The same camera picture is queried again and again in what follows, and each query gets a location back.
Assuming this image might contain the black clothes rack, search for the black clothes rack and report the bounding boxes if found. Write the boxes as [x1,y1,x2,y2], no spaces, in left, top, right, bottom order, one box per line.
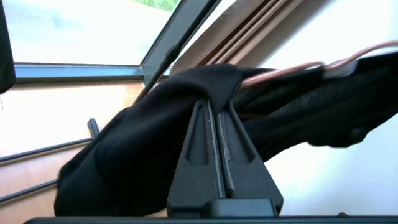
[0,0,218,205]

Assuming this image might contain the beige curtain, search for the beige curtain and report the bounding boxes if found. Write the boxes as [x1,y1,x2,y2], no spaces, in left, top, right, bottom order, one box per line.
[169,0,304,75]

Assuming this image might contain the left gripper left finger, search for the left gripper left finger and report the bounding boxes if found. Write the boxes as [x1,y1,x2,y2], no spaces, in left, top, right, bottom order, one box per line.
[167,98,226,218]

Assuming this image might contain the pink clothes hanger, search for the pink clothes hanger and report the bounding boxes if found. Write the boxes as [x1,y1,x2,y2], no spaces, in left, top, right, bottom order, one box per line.
[239,40,398,90]

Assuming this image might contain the black garment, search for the black garment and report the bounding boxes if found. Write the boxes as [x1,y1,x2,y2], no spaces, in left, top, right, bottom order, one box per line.
[54,51,398,218]

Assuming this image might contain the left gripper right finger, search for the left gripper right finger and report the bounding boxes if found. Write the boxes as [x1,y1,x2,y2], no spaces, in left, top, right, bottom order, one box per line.
[216,102,284,218]

